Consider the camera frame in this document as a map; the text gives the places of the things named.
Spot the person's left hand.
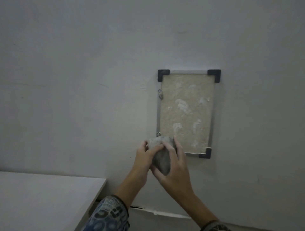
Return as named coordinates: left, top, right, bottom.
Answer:
left=132, top=140, right=165, bottom=178

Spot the framed beige wall board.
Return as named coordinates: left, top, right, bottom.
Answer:
left=156, top=69, right=222, bottom=159

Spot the person's right forearm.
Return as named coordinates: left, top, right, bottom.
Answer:
left=182, top=191, right=219, bottom=226

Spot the white table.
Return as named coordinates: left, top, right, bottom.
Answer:
left=0, top=171, right=107, bottom=231

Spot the grey cleaning cloth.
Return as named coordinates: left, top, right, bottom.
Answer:
left=146, top=136, right=178, bottom=176

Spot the dark right sleeve cuff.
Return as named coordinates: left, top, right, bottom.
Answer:
left=200, top=220, right=232, bottom=231

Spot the person's left forearm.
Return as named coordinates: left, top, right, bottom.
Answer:
left=114, top=170, right=153, bottom=211

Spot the person's right hand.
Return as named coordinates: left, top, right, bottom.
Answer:
left=149, top=136, right=196, bottom=203

